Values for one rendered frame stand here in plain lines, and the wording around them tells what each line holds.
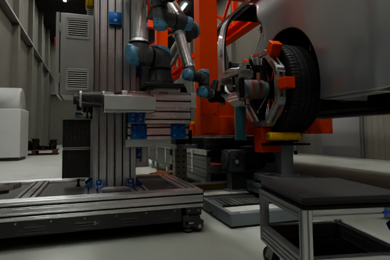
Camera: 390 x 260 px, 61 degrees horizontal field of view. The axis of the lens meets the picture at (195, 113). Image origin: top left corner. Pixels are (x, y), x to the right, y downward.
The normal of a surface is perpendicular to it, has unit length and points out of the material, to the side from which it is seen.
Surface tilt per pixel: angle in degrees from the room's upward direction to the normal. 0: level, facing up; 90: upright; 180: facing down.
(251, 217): 90
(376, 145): 90
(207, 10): 90
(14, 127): 90
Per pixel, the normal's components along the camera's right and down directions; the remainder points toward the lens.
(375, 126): -0.95, -0.01
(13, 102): 0.25, -0.24
